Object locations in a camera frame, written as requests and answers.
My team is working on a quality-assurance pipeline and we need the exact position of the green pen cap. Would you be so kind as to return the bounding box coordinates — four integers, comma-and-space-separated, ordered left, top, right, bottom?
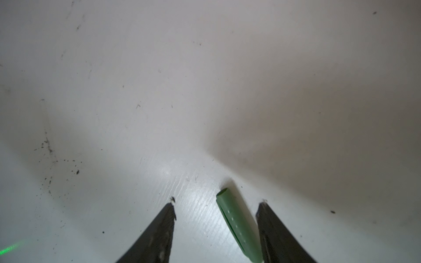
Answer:
216, 188, 263, 263

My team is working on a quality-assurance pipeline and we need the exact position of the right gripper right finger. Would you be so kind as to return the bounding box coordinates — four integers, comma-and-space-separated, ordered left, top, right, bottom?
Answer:
255, 202, 316, 263

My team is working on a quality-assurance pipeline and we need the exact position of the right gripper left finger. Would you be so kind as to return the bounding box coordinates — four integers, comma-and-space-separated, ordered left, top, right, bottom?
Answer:
117, 203, 177, 263

